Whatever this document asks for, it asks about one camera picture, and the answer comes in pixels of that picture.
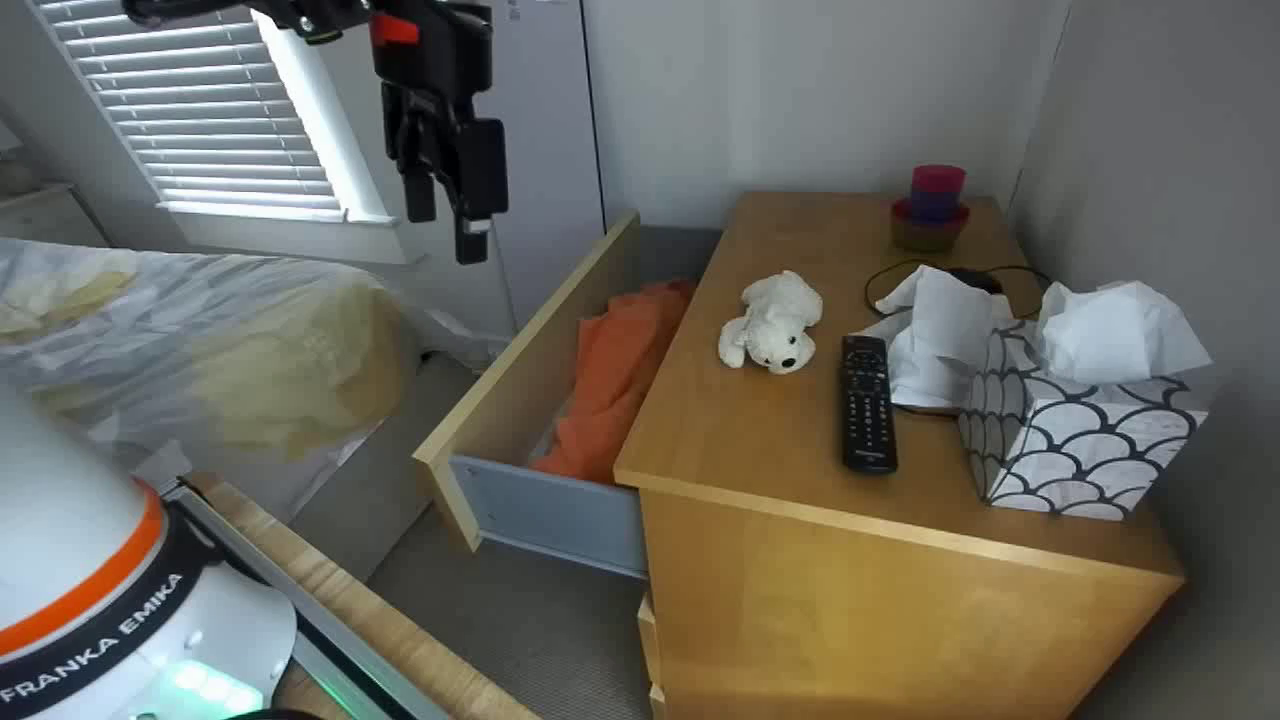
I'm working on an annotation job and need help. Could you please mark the black cable on nightstand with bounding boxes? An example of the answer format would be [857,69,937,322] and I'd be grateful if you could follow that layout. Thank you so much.
[859,252,1057,321]

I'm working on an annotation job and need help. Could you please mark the white window blinds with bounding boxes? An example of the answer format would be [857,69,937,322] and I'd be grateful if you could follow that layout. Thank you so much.
[31,0,355,222]

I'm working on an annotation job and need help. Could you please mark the bed with plastic cover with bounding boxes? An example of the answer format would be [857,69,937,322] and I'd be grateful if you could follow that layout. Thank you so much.
[0,235,452,472]

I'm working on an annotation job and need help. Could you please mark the white plush bear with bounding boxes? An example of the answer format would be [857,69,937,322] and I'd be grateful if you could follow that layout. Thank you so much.
[718,266,827,374]

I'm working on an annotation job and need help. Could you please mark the black remote control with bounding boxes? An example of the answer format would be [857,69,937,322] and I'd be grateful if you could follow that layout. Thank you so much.
[837,330,902,481]

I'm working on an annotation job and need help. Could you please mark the stacked purple pink cups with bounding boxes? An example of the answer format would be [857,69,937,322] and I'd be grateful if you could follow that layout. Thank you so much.
[889,160,974,258]

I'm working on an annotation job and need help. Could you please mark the open wooden drawer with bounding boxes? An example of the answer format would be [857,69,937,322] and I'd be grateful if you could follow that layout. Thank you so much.
[414,213,725,585]

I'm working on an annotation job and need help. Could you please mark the scallop pattern tissue box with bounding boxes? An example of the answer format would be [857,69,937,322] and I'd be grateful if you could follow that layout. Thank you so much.
[955,322,1217,523]

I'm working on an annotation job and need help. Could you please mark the white tissue in box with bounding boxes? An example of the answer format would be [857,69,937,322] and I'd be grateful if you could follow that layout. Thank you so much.
[1033,277,1217,390]

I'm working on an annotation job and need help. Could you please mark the light wooden nightstand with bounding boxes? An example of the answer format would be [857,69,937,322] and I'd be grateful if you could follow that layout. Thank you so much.
[612,186,1194,720]

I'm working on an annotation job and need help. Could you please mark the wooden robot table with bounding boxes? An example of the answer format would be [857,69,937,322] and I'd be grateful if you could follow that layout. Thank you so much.
[168,472,541,720]

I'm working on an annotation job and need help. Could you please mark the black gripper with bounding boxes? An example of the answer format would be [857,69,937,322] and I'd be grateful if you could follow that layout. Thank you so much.
[376,0,514,266]

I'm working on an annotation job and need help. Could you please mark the orange cloth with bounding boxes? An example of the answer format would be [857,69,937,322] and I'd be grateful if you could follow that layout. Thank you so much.
[532,277,701,486]

